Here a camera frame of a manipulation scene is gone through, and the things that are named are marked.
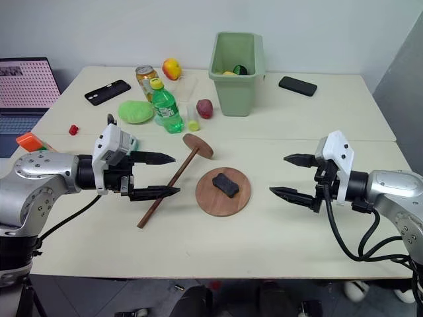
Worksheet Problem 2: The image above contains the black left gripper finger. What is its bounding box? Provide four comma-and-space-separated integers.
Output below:
132, 151, 176, 166
131, 186, 181, 202

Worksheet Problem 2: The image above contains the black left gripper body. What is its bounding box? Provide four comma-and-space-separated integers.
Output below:
102, 154, 136, 202

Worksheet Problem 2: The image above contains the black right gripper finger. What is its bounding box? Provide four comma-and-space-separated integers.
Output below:
268, 186, 318, 209
283, 153, 319, 168

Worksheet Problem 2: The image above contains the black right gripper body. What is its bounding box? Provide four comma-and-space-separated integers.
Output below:
311, 160, 340, 214

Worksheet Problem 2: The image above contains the brown wooden stick with disc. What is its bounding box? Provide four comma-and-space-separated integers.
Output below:
136, 133, 215, 229

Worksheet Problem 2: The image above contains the green plastic bottle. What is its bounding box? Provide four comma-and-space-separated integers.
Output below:
149, 77, 184, 135

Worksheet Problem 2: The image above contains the clear tube with yellow cap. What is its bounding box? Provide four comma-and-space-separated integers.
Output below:
185, 103, 202, 132

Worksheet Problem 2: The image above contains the round wooden base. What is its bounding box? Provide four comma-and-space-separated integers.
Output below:
195, 166, 252, 217

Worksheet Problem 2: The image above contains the black sponge block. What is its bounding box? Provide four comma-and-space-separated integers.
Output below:
211, 172, 241, 199

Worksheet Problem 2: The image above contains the black smartphone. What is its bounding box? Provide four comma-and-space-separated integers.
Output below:
278, 75, 319, 98

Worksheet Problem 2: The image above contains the black phone case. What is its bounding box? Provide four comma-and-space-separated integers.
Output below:
84, 79, 132, 107

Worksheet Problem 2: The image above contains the yellow drink can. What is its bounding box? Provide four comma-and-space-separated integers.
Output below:
135, 65, 160, 104

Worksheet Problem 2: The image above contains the red and yellow toy apple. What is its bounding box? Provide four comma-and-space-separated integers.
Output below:
161, 57, 184, 81

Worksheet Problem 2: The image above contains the green plastic bin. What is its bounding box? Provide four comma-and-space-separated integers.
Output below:
208, 31, 267, 118

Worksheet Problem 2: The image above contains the orange block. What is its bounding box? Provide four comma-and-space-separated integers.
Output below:
15, 131, 44, 153

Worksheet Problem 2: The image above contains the white rounded object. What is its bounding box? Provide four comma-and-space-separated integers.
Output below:
343, 280, 370, 302
394, 286, 418, 304

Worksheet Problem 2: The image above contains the dark rounded shape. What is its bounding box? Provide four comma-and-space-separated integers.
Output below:
171, 285, 214, 317

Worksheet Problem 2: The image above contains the grey partition panel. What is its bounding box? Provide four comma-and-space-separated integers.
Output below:
370, 14, 423, 172

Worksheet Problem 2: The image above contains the laptop computer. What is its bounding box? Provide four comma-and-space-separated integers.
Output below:
0, 57, 63, 159

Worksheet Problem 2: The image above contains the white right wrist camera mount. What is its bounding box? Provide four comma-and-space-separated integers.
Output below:
314, 129, 356, 206

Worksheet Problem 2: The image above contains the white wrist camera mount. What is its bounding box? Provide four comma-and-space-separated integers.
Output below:
314, 129, 356, 206
91, 123, 137, 195

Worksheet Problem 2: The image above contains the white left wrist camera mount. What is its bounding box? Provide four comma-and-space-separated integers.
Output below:
91, 123, 137, 195

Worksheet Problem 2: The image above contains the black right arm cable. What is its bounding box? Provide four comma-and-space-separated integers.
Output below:
323, 184, 414, 264

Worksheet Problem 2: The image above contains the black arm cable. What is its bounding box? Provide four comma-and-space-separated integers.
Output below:
38, 194, 102, 244
323, 184, 414, 264

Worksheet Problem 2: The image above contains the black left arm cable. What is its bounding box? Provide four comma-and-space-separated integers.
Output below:
38, 194, 102, 244

